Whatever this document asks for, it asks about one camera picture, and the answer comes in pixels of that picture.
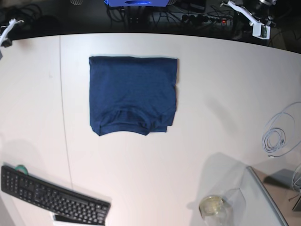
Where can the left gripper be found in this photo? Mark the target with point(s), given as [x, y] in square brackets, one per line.
[258, 10]

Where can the white power strip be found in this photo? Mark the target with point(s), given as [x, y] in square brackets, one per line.
[204, 19]

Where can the black computer keyboard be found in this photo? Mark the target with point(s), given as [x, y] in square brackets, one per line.
[63, 202]

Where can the blue box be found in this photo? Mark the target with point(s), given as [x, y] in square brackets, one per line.
[135, 3]

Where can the blue long-sleeve t-shirt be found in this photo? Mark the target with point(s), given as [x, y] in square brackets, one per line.
[133, 94]

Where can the green tape roll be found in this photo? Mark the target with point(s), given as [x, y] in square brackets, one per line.
[22, 169]

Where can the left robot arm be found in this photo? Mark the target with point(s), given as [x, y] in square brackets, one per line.
[279, 9]

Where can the clear glass jar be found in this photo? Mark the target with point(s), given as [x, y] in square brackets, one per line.
[225, 209]

